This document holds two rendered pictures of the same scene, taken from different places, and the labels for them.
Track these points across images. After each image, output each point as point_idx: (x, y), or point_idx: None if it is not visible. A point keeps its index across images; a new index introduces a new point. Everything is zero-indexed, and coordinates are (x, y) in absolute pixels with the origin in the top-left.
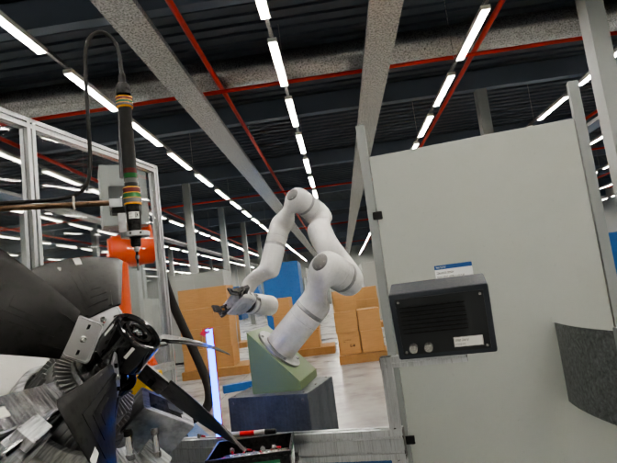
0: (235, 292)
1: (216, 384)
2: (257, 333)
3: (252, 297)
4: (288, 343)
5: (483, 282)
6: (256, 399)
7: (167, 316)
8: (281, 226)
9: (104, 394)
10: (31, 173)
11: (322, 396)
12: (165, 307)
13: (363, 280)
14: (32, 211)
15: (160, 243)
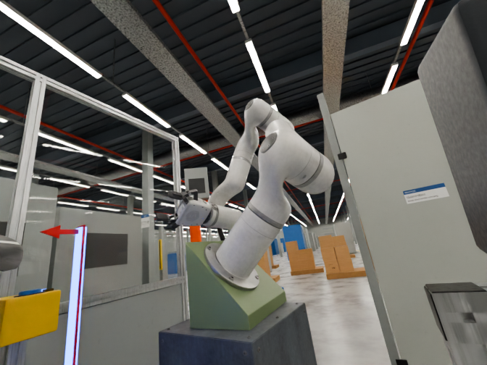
0: (177, 196)
1: (72, 325)
2: (206, 245)
3: (205, 205)
4: (237, 256)
5: None
6: (186, 339)
7: (180, 240)
8: (245, 143)
9: None
10: (32, 111)
11: (288, 337)
12: (179, 233)
13: (333, 171)
14: (25, 140)
15: (177, 187)
